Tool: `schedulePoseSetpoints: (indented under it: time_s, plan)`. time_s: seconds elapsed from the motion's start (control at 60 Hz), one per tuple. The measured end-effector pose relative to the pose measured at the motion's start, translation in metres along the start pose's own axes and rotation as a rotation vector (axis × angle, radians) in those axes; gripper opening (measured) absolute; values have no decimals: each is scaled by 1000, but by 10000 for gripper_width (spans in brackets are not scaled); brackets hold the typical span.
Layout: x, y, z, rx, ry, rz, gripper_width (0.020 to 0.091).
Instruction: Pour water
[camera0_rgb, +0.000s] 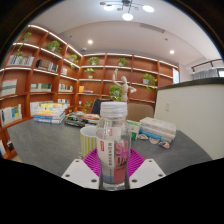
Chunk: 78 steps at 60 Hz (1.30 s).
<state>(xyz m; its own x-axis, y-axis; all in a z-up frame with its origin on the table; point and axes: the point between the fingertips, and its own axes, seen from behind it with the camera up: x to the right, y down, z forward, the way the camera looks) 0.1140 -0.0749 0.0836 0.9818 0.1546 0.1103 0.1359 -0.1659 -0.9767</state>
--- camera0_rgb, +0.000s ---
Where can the grey curtain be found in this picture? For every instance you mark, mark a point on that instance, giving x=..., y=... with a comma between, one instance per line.
x=203, y=73

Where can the dark flat book stack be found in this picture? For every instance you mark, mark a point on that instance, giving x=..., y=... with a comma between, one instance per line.
x=80, y=119

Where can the white counter with dark top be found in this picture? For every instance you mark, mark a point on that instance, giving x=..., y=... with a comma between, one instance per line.
x=193, y=123

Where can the dark blue chair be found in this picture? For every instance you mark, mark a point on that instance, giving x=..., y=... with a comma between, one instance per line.
x=96, y=106

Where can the wooden wall shelf unit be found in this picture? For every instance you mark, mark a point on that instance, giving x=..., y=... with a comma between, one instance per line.
x=100, y=71

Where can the green and white box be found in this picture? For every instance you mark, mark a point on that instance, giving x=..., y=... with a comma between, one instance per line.
x=134, y=130

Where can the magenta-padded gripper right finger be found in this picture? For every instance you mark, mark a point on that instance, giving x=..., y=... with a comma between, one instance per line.
x=148, y=171

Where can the colourful book stack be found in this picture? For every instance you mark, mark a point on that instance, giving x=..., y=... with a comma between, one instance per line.
x=50, y=113

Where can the recessed ceiling spotlight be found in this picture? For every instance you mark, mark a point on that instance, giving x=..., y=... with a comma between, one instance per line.
x=90, y=42
x=171, y=52

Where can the yellow striped white mug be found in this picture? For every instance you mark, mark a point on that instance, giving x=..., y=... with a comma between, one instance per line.
x=87, y=140

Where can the branched ceiling lamp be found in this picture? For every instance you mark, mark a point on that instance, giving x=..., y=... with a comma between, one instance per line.
x=127, y=16

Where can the wooden artist mannequin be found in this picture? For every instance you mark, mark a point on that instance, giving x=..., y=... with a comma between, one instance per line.
x=124, y=88

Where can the clear plastic drink bottle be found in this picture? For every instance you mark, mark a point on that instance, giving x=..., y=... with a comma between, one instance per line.
x=113, y=143

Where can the small round printed badge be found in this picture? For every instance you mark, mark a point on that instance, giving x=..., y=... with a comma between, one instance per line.
x=154, y=140
x=142, y=136
x=164, y=144

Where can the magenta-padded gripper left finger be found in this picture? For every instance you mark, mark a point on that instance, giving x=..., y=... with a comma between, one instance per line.
x=78, y=171

